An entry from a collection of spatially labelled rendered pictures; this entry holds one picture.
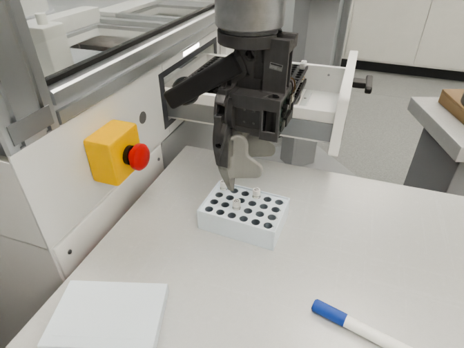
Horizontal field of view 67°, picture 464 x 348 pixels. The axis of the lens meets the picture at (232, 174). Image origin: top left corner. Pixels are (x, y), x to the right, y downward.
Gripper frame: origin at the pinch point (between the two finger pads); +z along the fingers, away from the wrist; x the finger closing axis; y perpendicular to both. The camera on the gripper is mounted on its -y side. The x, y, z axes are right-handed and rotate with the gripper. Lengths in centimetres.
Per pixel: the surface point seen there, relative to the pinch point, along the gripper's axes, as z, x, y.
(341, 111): -4.9, 16.4, 12.3
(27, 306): 24.0, -18.4, -30.5
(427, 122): 12, 56, 31
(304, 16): 2, 126, -18
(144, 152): -2.8, -3.4, -12.2
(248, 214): 6.2, -0.7, 3.0
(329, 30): 8, 134, -7
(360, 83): -5.2, 29.7, 13.9
